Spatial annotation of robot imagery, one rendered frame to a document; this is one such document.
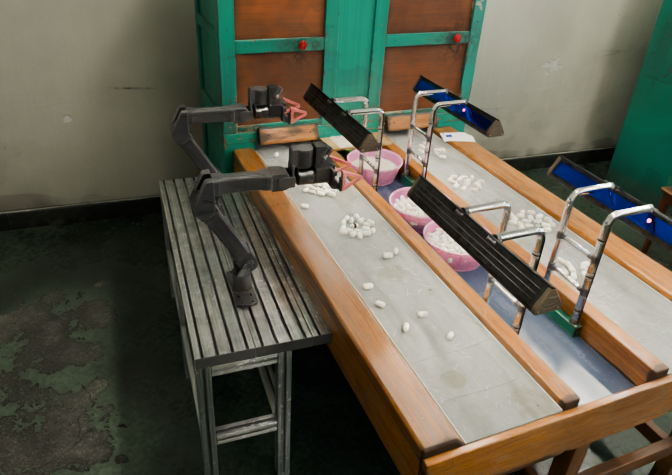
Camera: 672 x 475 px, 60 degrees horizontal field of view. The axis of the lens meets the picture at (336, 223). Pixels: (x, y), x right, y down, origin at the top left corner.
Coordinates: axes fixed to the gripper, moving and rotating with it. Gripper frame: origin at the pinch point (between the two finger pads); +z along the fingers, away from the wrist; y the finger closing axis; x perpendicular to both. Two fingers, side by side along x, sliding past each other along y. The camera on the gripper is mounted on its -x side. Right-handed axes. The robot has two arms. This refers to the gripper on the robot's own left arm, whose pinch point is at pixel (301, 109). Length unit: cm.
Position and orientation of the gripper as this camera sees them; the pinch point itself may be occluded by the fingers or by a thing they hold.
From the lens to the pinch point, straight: 242.9
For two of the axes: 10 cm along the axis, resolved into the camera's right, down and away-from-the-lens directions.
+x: -0.7, 8.6, 5.0
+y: -3.3, -4.9, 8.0
